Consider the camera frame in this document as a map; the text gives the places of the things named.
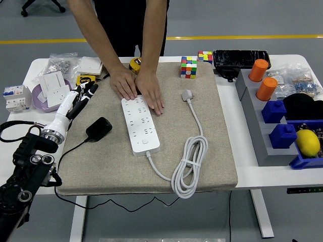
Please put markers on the person's left hand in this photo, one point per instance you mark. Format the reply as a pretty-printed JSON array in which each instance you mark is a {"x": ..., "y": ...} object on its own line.
[{"x": 151, "y": 90}]

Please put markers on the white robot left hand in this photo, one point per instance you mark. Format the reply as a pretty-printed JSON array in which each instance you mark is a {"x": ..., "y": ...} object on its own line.
[{"x": 63, "y": 108}]

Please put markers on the person's right hand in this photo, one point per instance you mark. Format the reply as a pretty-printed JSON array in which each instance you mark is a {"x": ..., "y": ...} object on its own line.
[{"x": 123, "y": 83}]

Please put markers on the black plug adapter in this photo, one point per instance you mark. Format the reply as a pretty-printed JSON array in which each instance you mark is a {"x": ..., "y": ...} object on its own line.
[{"x": 99, "y": 128}]

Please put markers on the white power strip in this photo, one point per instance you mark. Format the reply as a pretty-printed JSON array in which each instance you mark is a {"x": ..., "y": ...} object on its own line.
[{"x": 141, "y": 136}]

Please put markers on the person's left forearm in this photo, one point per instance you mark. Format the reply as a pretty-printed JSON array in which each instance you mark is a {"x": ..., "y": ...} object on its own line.
[{"x": 154, "y": 37}]

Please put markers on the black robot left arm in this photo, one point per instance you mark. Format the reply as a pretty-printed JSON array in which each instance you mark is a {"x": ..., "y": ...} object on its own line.
[{"x": 27, "y": 164}]

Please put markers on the person's right forearm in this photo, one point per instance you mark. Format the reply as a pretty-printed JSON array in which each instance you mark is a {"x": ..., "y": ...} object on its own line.
[{"x": 93, "y": 37}]

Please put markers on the purple bowl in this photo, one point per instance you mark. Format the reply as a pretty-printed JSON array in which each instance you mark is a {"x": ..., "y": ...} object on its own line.
[{"x": 48, "y": 109}]

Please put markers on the yellow black tape measure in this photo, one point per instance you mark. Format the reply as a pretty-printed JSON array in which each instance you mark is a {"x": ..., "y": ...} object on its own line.
[
  {"x": 135, "y": 65},
  {"x": 82, "y": 79}
]

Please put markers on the small white card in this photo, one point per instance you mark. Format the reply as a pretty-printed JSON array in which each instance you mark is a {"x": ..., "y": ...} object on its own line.
[{"x": 41, "y": 97}]

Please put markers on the white table leg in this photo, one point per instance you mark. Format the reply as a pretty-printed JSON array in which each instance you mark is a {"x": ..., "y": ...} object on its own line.
[
  {"x": 78, "y": 221},
  {"x": 262, "y": 214}
]

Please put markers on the clear bag of screws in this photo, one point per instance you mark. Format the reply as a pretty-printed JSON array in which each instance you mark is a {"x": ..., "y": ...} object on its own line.
[{"x": 59, "y": 65}]

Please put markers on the large colourful puzzle cube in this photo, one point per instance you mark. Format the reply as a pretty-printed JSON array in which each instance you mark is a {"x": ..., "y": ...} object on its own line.
[{"x": 188, "y": 67}]

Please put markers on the white circuit breaker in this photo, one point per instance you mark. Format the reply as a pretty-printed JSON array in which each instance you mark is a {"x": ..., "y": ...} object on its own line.
[{"x": 16, "y": 98}]

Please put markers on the black table control panel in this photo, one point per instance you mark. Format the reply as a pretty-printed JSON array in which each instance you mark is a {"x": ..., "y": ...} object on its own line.
[{"x": 304, "y": 190}]

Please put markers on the person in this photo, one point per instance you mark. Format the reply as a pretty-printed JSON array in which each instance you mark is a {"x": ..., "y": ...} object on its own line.
[{"x": 121, "y": 25}]

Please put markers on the small colourful puzzle cube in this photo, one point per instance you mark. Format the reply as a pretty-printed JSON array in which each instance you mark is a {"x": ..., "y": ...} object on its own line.
[{"x": 205, "y": 57}]

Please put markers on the small black device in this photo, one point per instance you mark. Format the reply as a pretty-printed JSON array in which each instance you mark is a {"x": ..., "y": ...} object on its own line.
[{"x": 227, "y": 73}]

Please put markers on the blue plastic bin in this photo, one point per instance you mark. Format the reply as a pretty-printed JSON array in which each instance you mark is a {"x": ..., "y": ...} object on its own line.
[{"x": 302, "y": 162}]

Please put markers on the grey-brown mat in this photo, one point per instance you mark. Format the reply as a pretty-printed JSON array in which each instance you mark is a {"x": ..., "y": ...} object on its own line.
[{"x": 113, "y": 171}]

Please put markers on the black wrapped tray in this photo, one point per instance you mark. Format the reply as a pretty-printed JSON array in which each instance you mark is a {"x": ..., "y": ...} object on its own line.
[{"x": 237, "y": 58}]

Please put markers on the grey block holder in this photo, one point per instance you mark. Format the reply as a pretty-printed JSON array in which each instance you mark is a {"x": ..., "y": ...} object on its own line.
[{"x": 262, "y": 151}]

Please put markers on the black office chair base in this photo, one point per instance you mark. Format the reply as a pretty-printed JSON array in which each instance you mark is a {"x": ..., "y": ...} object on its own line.
[{"x": 61, "y": 9}]

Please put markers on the yellow lemon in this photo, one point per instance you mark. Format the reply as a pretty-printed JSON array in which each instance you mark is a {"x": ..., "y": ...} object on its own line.
[{"x": 307, "y": 143}]

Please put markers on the blue square block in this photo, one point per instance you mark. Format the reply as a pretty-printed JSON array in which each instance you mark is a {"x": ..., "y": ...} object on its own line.
[
  {"x": 273, "y": 111},
  {"x": 282, "y": 136}
]

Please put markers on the orange cylinder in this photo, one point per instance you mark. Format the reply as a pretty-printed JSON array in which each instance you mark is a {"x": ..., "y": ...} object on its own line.
[
  {"x": 258, "y": 70},
  {"x": 266, "y": 88}
]

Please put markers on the clear bag with white parts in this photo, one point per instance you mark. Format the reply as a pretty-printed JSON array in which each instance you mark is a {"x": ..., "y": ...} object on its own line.
[{"x": 283, "y": 89}]

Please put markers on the black cloth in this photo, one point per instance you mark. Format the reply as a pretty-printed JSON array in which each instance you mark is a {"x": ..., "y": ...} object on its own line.
[{"x": 302, "y": 106}]

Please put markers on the clear bag with blue parts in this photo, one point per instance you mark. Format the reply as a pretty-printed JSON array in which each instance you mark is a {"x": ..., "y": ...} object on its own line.
[{"x": 306, "y": 87}]

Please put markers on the white wall socket panel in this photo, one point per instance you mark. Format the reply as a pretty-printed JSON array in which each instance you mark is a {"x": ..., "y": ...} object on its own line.
[{"x": 56, "y": 97}]

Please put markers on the white switch panel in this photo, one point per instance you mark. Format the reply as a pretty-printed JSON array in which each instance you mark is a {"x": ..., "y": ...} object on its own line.
[{"x": 51, "y": 80}]

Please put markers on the white switch box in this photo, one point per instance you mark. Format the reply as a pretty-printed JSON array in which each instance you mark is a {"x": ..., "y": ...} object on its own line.
[{"x": 89, "y": 65}]

